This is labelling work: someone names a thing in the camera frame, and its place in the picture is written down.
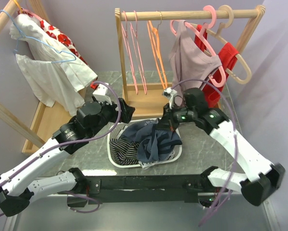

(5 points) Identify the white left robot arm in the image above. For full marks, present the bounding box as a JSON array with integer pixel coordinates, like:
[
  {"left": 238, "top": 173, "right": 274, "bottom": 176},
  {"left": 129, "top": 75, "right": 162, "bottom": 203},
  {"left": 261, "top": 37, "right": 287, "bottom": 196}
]
[{"left": 0, "top": 98, "right": 135, "bottom": 217}]

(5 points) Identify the wooden clothes rack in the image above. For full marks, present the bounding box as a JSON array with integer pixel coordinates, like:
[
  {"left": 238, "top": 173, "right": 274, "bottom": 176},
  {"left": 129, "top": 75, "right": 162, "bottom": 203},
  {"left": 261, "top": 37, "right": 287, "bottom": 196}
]
[
  {"left": 115, "top": 5, "right": 265, "bottom": 120},
  {"left": 0, "top": 0, "right": 87, "bottom": 154}
]

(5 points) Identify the orange plastic hanger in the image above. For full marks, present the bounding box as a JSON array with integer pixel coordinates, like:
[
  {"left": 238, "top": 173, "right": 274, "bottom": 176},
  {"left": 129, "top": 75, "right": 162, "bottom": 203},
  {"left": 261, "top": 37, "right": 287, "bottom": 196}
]
[{"left": 147, "top": 12, "right": 168, "bottom": 89}]

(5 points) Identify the red floral white garment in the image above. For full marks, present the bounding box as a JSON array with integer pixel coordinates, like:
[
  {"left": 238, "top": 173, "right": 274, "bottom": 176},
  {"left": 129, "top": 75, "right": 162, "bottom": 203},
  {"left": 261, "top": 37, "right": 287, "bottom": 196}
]
[{"left": 39, "top": 18, "right": 89, "bottom": 65}]

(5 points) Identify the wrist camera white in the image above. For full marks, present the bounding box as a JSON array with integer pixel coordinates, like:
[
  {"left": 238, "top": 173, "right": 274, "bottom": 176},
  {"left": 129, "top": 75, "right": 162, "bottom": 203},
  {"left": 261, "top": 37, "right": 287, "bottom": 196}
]
[
  {"left": 90, "top": 82, "right": 112, "bottom": 105},
  {"left": 162, "top": 87, "right": 179, "bottom": 109}
]

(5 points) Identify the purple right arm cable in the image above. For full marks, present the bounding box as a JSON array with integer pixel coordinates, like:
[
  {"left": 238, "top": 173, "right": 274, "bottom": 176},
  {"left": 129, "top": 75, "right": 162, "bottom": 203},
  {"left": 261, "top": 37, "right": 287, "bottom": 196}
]
[{"left": 171, "top": 79, "right": 237, "bottom": 227}]

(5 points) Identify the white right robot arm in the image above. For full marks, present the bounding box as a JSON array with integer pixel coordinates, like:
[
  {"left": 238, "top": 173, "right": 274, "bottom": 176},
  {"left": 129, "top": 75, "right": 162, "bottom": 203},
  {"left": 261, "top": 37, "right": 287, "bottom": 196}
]
[{"left": 157, "top": 88, "right": 286, "bottom": 206}]

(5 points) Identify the wooden clothes rack centre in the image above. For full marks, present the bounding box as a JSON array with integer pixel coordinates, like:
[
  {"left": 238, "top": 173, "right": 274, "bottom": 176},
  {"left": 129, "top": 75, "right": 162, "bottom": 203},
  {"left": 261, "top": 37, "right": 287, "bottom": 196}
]
[{"left": 115, "top": 5, "right": 265, "bottom": 120}]

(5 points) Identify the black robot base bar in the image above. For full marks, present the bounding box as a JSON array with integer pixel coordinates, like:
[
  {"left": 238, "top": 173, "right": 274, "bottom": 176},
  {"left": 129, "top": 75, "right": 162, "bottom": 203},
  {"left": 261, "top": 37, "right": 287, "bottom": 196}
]
[{"left": 68, "top": 167, "right": 221, "bottom": 203}]

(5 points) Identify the beige wooden hanger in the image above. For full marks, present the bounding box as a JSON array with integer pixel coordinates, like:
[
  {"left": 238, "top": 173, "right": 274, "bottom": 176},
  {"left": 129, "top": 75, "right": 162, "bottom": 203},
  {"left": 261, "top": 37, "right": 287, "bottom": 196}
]
[{"left": 189, "top": 4, "right": 252, "bottom": 85}]

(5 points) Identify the white striped tank top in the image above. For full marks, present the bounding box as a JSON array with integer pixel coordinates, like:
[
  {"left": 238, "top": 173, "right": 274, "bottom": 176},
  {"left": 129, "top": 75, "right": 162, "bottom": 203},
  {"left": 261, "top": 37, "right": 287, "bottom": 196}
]
[{"left": 119, "top": 128, "right": 176, "bottom": 169}]

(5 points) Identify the white perforated plastic basket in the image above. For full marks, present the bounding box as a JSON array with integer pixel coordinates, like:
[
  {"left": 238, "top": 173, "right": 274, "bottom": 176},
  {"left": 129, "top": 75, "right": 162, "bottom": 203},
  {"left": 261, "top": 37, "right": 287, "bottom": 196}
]
[{"left": 107, "top": 119, "right": 183, "bottom": 168}]

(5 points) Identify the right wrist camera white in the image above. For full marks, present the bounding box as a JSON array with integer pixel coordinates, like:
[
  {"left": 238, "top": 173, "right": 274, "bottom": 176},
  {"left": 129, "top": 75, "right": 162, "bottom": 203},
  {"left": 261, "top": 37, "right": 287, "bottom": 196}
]
[{"left": 162, "top": 87, "right": 179, "bottom": 109}]

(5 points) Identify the wooden clothes rack left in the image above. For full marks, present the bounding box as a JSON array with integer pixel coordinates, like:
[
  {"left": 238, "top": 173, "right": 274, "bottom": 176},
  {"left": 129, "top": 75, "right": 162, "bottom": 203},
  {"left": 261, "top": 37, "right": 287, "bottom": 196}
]
[{"left": 0, "top": 0, "right": 87, "bottom": 154}]

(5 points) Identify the red tank top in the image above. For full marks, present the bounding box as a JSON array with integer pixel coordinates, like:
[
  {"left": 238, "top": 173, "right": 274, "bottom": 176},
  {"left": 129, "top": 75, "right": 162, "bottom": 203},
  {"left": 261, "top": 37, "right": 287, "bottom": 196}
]
[{"left": 194, "top": 24, "right": 240, "bottom": 109}]

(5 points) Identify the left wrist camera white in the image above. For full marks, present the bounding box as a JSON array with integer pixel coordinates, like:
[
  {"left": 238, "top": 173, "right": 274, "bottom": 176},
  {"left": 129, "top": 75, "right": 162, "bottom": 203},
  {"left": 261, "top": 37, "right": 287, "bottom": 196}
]
[{"left": 90, "top": 82, "right": 112, "bottom": 105}]

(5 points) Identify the pink plastic hanger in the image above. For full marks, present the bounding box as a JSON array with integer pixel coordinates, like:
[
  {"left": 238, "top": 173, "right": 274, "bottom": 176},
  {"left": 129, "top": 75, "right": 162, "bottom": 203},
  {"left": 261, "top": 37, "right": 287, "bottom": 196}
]
[{"left": 170, "top": 5, "right": 226, "bottom": 88}]

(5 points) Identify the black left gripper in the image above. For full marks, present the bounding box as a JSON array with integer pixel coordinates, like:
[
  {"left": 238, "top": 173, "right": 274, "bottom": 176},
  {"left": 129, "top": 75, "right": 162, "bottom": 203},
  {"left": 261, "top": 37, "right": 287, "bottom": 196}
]
[{"left": 89, "top": 97, "right": 134, "bottom": 137}]

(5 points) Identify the pink wire hanger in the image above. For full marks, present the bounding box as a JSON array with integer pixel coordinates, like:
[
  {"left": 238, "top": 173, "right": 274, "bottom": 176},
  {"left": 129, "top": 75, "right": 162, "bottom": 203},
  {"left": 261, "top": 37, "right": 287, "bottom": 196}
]
[
  {"left": 130, "top": 11, "right": 147, "bottom": 95},
  {"left": 122, "top": 11, "right": 138, "bottom": 95}
]

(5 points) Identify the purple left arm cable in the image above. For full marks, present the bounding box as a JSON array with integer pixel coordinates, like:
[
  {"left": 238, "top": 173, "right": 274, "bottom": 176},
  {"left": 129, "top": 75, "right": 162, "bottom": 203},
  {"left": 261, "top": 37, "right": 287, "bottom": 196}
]
[{"left": 0, "top": 81, "right": 122, "bottom": 218}]

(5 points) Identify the mauve tank top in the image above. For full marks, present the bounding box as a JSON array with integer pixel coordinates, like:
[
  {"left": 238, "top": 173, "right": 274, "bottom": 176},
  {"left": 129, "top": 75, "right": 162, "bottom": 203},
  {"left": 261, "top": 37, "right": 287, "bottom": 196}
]
[{"left": 168, "top": 19, "right": 223, "bottom": 106}]

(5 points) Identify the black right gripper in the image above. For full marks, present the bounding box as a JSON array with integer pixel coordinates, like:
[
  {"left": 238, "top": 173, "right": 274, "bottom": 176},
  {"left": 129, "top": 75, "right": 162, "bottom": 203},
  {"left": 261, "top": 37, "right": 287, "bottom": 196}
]
[{"left": 155, "top": 102, "right": 196, "bottom": 131}]

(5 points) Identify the blue wire hanger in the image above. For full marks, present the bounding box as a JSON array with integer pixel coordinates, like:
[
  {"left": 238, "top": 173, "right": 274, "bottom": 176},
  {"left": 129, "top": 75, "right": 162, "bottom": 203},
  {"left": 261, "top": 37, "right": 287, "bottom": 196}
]
[{"left": 0, "top": 9, "right": 77, "bottom": 64}]

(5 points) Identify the navy blue tank top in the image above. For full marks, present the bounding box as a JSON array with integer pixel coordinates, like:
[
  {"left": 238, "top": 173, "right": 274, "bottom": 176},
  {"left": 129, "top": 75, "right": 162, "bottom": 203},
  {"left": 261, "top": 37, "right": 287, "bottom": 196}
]
[{"left": 120, "top": 119, "right": 182, "bottom": 163}]

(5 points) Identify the white dress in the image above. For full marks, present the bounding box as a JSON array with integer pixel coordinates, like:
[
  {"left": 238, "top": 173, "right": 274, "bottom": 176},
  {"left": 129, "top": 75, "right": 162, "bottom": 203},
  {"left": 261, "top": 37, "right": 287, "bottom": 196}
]
[{"left": 10, "top": 14, "right": 97, "bottom": 116}]

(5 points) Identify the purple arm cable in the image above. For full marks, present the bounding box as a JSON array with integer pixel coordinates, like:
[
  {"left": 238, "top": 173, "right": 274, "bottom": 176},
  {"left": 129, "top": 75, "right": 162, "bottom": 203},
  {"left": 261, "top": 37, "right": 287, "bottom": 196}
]
[
  {"left": 171, "top": 79, "right": 237, "bottom": 227},
  {"left": 0, "top": 81, "right": 122, "bottom": 218}
]

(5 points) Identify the black striped tank top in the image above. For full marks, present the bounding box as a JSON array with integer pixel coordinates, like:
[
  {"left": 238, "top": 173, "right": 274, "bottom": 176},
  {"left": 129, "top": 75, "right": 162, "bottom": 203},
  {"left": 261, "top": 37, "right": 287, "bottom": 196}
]
[{"left": 109, "top": 139, "right": 140, "bottom": 166}]

